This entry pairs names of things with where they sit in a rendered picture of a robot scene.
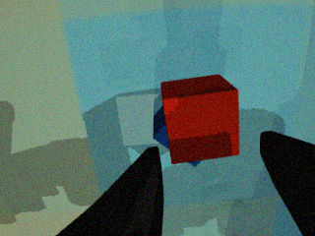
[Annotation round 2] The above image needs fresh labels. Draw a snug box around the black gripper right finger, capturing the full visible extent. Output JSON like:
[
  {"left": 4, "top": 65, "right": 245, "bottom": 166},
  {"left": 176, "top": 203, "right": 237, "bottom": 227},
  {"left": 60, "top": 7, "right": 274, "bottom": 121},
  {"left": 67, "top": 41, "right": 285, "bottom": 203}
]
[{"left": 260, "top": 131, "right": 315, "bottom": 236}]

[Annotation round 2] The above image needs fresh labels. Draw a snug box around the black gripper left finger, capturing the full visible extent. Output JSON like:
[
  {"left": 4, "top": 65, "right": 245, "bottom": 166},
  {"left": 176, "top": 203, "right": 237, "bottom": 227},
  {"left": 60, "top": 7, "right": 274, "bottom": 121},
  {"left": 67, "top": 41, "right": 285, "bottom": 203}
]
[{"left": 56, "top": 147, "right": 164, "bottom": 236}]

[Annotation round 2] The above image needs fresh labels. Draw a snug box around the red cube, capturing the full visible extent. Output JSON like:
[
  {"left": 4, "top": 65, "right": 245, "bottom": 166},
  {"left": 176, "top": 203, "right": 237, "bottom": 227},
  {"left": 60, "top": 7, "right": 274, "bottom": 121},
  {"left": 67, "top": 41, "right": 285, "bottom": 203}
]
[{"left": 160, "top": 75, "right": 239, "bottom": 164}]

